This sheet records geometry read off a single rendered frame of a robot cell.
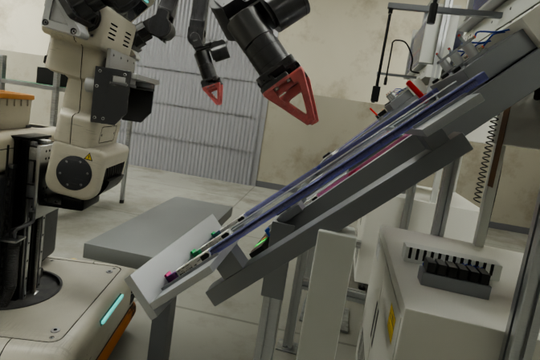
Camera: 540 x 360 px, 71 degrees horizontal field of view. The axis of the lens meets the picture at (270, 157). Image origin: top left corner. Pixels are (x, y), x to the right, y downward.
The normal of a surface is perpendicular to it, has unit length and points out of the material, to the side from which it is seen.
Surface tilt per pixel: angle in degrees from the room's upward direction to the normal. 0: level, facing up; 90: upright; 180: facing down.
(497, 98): 90
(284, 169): 90
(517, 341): 90
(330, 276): 90
